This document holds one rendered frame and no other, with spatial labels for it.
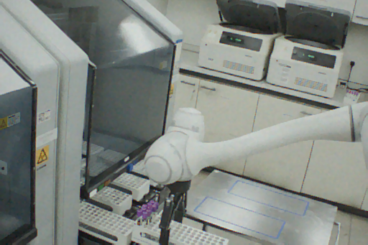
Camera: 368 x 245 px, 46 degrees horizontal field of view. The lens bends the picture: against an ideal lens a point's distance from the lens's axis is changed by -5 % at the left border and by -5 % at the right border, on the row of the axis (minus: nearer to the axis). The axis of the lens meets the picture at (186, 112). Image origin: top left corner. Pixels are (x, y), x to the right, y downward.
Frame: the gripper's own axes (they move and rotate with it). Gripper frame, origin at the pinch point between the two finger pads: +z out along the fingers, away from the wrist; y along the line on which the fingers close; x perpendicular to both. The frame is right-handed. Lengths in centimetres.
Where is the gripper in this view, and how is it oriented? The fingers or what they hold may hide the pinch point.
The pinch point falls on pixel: (171, 230)
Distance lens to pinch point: 146.4
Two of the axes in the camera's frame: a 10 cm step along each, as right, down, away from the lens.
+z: -1.4, 9.4, 3.2
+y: 3.7, -2.5, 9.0
